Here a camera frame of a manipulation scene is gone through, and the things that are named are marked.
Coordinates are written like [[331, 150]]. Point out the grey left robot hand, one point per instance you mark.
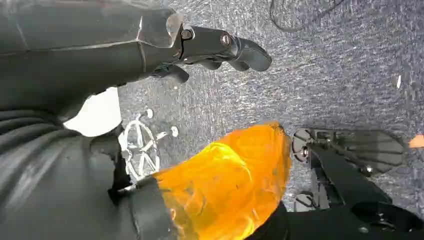
[[82, 39]]

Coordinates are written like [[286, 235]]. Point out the white flat panel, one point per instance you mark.
[[96, 114]]

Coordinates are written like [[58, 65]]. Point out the ribbed grey left arm sleeve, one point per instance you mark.
[[23, 130]]

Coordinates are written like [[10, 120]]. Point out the black robot leg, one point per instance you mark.
[[348, 185]]

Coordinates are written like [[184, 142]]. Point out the small white scrap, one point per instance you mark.
[[398, 81]]

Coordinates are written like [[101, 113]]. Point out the small orange scrap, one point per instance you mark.
[[417, 141]]

